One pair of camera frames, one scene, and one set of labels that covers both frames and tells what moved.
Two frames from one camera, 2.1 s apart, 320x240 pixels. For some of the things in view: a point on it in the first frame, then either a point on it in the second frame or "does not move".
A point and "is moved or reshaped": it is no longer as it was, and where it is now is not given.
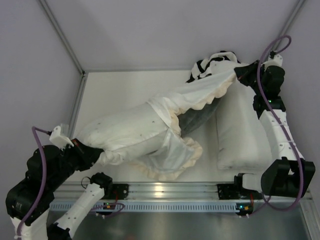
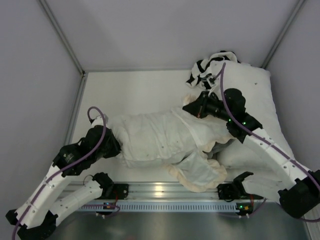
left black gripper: (83, 155) -> (113, 144)
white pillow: (125, 136) is moved or reshaped
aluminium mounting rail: (69, 191) does not move
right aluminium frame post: (298, 6) does not move
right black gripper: (246, 74) -> (197, 105)
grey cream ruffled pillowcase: (187, 109) -> (198, 171)
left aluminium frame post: (62, 36) does not move
